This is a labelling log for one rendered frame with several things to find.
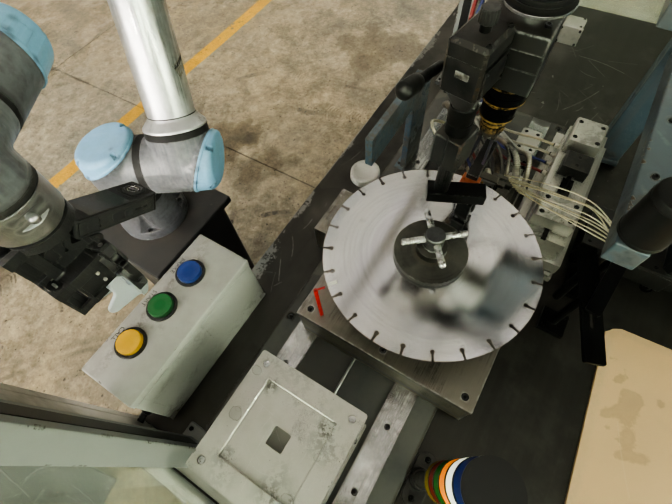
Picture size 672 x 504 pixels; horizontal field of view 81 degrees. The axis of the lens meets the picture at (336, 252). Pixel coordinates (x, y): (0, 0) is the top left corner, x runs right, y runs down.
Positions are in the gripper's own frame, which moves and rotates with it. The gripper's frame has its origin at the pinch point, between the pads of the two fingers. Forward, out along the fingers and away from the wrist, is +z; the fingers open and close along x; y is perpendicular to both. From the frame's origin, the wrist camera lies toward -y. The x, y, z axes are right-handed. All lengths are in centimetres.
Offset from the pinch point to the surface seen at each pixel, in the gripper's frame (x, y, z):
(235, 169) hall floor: -80, -77, 97
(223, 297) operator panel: 6.8, -6.1, 9.2
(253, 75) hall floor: -116, -139, 97
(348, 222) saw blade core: 20.0, -25.5, 2.2
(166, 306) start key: 1.2, 0.3, 6.5
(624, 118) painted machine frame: 54, -80, 10
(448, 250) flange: 36.0, -28.0, 1.0
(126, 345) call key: 0.3, 8.2, 6.5
